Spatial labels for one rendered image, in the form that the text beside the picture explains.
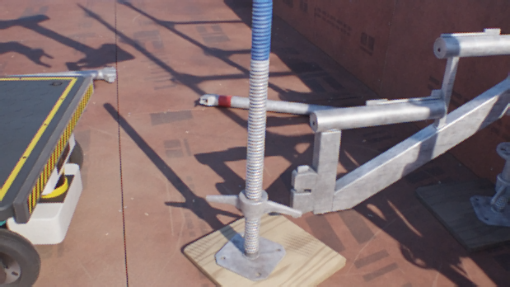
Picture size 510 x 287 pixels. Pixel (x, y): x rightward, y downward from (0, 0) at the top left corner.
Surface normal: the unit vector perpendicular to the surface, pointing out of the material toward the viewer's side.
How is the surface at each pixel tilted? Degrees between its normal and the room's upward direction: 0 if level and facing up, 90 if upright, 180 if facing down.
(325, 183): 90
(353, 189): 90
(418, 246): 0
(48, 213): 0
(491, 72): 90
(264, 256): 0
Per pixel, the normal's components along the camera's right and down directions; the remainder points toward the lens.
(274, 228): 0.05, -0.87
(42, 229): 0.13, 0.49
